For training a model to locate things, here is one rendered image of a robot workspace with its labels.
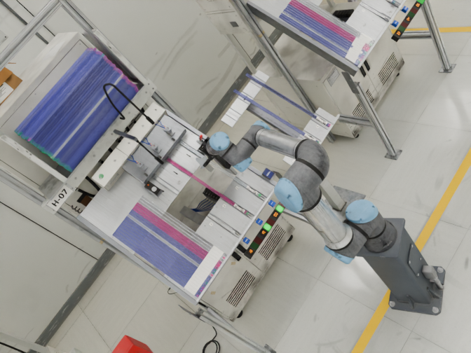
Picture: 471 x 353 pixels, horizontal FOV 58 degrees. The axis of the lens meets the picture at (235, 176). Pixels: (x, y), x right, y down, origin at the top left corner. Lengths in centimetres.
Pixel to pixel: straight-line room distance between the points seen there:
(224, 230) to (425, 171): 129
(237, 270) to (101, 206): 89
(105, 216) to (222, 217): 57
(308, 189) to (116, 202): 108
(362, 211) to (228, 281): 109
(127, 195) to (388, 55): 200
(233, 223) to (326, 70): 116
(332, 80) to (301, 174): 143
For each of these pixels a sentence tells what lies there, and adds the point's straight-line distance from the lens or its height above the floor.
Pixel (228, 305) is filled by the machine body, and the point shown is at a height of 19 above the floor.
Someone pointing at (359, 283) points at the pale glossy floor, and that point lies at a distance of 253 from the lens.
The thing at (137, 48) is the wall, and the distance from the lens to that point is 379.
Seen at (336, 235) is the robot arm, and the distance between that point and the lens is 165.
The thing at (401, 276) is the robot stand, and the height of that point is 34.
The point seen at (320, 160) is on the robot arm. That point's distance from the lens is 144.
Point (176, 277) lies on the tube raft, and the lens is 207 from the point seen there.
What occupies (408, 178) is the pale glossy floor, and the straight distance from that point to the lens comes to 277.
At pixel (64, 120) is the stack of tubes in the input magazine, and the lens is 202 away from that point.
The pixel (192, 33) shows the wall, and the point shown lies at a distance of 405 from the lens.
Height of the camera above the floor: 216
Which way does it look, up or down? 38 degrees down
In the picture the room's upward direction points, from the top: 44 degrees counter-clockwise
